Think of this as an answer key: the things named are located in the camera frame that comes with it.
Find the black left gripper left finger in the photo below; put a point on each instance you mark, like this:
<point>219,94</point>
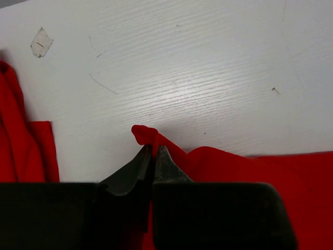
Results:
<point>110,214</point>

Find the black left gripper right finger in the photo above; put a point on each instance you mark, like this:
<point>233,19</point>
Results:
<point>226,215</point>

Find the clear tape patch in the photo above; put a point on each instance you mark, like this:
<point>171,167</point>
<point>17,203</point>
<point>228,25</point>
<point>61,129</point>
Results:
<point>41,43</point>

